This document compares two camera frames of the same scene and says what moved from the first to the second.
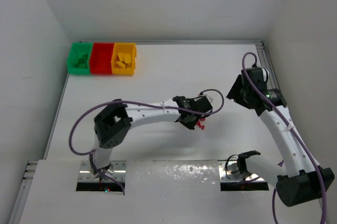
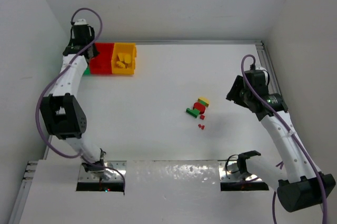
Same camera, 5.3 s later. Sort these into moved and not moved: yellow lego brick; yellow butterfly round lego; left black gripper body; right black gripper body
Moved: left black gripper body
Not moved: yellow butterfly round lego; yellow lego brick; right black gripper body
